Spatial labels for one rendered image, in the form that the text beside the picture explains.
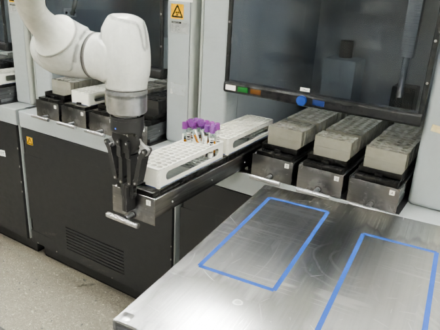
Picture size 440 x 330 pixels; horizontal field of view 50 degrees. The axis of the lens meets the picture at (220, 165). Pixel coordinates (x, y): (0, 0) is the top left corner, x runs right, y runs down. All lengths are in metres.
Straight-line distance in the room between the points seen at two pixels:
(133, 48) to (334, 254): 0.57
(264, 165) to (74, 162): 0.87
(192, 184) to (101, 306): 1.02
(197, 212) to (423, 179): 0.73
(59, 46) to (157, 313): 0.59
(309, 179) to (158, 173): 0.47
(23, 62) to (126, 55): 1.31
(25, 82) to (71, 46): 1.23
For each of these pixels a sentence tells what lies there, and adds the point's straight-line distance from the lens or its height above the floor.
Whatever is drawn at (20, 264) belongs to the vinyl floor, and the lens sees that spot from 2.49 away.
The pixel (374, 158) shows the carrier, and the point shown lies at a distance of 1.40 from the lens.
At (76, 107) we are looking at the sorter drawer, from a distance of 1.93.
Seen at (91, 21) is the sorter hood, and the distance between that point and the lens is 1.91.
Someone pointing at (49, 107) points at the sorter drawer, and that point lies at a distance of 2.05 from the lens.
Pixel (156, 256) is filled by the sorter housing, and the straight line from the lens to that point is 1.87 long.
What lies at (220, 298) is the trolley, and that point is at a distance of 0.78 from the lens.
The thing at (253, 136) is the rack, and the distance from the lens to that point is 1.56.
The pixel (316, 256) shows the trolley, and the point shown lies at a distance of 0.92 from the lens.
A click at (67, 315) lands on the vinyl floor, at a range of 2.12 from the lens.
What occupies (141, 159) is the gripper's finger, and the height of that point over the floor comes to 0.91.
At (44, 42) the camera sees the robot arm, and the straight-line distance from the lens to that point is 1.08.
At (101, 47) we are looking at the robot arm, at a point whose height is 1.15.
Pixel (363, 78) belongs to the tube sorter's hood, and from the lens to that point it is 1.37.
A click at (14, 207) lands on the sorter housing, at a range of 2.47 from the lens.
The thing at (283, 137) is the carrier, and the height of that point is 0.85.
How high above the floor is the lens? 1.28
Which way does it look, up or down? 21 degrees down
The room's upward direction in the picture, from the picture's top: 3 degrees clockwise
